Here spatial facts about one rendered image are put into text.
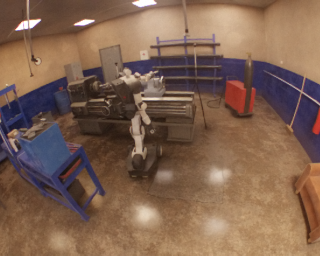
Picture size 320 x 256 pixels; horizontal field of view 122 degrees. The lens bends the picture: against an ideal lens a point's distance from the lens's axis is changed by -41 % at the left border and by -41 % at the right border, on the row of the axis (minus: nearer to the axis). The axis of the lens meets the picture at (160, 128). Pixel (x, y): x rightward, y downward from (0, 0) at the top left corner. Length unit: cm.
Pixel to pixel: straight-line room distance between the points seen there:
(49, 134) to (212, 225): 193
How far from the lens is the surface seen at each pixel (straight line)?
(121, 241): 187
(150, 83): 281
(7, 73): 610
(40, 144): 146
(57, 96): 627
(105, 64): 700
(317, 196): 214
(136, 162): 209
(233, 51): 574
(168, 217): 189
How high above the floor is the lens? 170
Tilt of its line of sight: 30 degrees down
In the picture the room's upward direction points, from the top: 6 degrees counter-clockwise
